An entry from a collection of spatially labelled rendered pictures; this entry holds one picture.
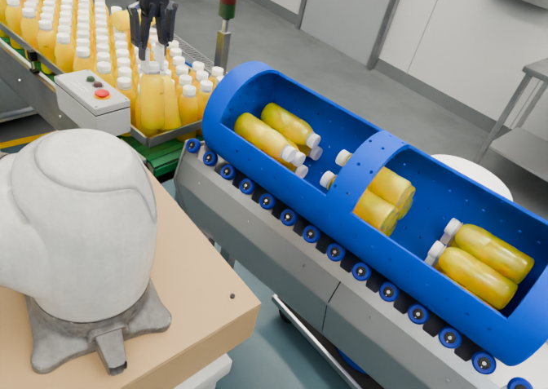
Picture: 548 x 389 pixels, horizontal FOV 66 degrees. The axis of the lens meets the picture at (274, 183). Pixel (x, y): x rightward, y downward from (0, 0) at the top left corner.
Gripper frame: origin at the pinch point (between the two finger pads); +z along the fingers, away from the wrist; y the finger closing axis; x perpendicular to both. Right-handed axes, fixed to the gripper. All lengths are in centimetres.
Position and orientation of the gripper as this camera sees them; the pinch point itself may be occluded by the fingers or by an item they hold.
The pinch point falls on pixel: (152, 58)
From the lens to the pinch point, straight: 118.6
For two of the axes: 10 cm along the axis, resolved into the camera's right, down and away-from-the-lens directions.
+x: -7.3, -5.3, 4.3
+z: -1.9, 7.7, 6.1
